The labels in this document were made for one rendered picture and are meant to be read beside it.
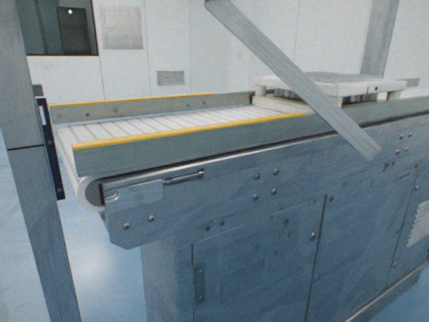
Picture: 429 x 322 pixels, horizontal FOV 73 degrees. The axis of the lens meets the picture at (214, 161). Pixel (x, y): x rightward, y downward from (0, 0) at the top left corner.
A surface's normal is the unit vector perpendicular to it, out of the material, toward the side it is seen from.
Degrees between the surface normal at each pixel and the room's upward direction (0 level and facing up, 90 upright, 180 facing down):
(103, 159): 90
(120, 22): 90
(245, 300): 90
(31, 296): 0
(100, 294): 0
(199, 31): 90
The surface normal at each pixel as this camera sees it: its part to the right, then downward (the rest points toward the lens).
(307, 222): 0.54, 0.31
